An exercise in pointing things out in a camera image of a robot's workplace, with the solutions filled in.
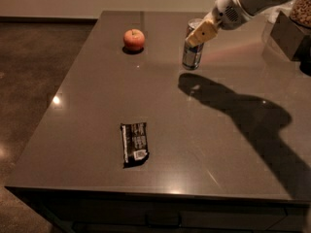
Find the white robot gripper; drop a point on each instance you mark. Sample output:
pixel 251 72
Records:
pixel 227 11

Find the silver blue redbull can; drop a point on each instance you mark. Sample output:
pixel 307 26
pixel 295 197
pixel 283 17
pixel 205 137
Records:
pixel 192 56

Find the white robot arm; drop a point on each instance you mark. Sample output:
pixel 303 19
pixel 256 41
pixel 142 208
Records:
pixel 254 7

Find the black rxbar chocolate wrapper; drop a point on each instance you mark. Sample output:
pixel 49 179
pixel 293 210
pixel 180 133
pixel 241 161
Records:
pixel 134 143

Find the red apple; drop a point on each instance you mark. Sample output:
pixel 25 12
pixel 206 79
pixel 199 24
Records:
pixel 134 39

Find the dark box on counter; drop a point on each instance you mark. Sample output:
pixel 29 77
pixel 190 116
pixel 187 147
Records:
pixel 293 39

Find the jar of nuts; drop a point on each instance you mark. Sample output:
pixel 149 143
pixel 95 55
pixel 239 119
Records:
pixel 301 13

